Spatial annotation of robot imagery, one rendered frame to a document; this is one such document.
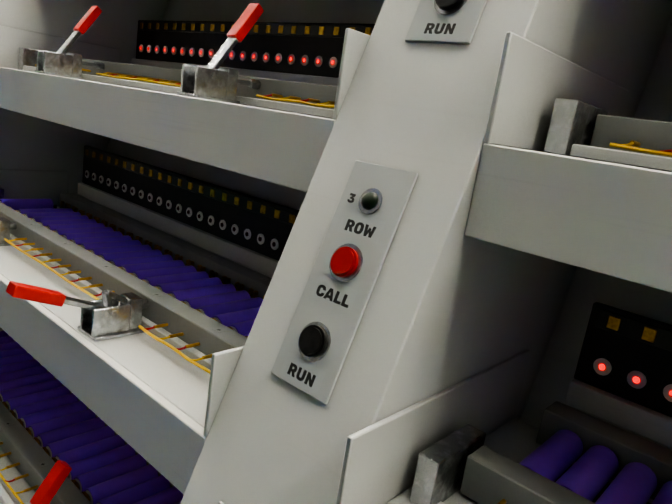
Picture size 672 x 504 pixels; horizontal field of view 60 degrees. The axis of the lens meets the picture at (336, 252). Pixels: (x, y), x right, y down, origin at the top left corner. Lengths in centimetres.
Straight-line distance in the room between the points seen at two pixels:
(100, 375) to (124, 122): 21
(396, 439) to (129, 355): 22
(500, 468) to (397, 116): 19
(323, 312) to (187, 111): 21
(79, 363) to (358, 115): 27
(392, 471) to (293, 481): 5
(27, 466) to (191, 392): 26
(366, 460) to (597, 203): 15
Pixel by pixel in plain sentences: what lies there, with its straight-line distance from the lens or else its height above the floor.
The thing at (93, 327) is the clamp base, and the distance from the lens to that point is 46.
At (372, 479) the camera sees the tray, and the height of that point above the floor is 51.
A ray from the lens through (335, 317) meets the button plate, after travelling 29.
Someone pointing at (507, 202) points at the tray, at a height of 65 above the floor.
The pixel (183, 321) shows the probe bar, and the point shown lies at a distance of 44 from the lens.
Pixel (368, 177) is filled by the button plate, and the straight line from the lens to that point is 30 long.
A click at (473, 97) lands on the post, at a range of 30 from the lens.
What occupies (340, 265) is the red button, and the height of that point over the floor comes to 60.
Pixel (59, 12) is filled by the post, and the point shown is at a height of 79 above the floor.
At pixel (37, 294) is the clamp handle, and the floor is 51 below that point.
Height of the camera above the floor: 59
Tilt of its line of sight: 3 degrees up
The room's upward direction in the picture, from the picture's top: 22 degrees clockwise
